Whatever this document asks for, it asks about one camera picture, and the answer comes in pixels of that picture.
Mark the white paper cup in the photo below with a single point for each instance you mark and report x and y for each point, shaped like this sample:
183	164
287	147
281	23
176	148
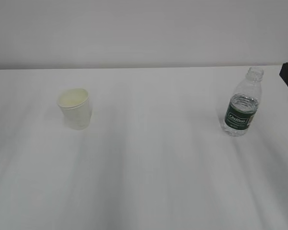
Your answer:
76	108

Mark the clear green-label water bottle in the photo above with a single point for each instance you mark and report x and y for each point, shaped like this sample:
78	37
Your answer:
244	103

